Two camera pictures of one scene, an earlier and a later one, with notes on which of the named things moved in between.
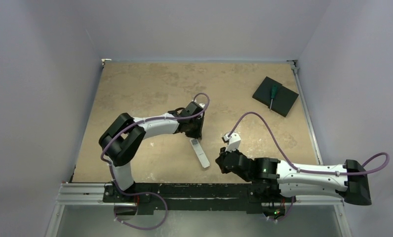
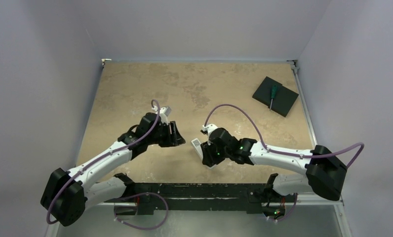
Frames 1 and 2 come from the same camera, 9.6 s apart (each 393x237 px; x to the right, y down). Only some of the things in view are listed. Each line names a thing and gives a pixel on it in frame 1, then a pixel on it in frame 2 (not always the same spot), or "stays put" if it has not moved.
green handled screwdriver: [273, 94] stays put
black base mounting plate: [196, 198] stays put
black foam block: [285, 98] stays put
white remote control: [200, 152] stays put
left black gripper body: [194, 130] -> [162, 137]
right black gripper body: [225, 160] -> [208, 155]
